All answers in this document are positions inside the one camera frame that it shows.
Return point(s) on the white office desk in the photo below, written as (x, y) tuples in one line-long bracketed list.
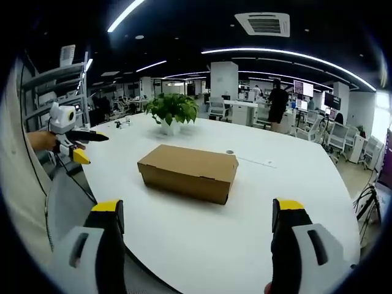
[(245, 111)]

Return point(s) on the white plant pot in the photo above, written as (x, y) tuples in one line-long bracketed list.
[(170, 126)]

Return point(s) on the white mesh office chair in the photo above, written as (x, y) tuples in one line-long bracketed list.
[(338, 137)]

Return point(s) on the green potted plant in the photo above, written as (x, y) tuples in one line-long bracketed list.
[(173, 107)]

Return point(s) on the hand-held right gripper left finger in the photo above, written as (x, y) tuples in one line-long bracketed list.
[(104, 245)]

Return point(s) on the small black table object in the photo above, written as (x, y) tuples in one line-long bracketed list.
[(122, 123)]

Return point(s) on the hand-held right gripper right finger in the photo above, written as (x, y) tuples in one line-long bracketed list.
[(294, 245)]

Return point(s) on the person's right hand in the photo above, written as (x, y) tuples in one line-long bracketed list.
[(268, 288)]

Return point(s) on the person's left hand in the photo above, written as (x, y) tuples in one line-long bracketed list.
[(43, 140)]

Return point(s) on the brown cardboard shoe box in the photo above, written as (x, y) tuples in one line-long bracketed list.
[(190, 174)]

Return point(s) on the grey metal shelf rack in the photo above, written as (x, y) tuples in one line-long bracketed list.
[(58, 88)]

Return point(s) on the ceiling air conditioner vent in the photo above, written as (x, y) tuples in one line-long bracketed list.
[(263, 24)]

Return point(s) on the person's beige clothing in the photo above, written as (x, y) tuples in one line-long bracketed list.
[(21, 171)]

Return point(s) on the wall display screen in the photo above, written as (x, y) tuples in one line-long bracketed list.
[(303, 88)]

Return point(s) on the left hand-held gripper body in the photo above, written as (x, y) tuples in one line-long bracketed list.
[(62, 122)]

